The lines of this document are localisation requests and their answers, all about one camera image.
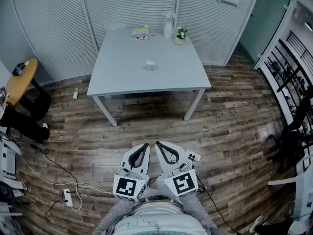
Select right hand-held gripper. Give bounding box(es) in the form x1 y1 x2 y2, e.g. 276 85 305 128
154 141 199 197

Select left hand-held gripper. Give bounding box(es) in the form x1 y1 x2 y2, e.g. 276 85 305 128
112 143 151 202

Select person's left forearm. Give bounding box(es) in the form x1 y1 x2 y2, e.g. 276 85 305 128
94 197 134 235

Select person's right forearm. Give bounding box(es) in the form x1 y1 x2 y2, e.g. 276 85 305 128
180 192 218 235

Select patterned belt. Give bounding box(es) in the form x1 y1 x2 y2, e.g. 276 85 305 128
144 195 172 202

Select white table leg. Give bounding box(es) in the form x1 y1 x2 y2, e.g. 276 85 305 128
183 89 205 121
92 95 118 126

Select person's torso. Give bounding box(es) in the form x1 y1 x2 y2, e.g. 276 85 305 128
113 195 208 235

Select cream pot with green plant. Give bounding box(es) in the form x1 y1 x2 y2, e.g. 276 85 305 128
174 26 189 46

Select magazine with yellow border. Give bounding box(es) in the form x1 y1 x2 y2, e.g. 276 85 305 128
130 27 150 42

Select black office chair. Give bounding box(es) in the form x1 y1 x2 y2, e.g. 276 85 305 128
266 84 313 171

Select white vase with white flowers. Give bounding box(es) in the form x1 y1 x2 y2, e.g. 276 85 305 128
162 11 177 38

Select white shelf with black rails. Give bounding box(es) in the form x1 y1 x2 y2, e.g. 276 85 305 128
253 0 313 156

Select round wooden table black base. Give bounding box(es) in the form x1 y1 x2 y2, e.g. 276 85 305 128
4 58 52 122

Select black device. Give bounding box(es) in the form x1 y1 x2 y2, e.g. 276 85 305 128
12 62 26 77

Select black cable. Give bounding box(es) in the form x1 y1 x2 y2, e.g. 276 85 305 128
195 175 243 235
14 136 79 221

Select white cable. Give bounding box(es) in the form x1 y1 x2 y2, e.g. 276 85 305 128
18 153 114 212

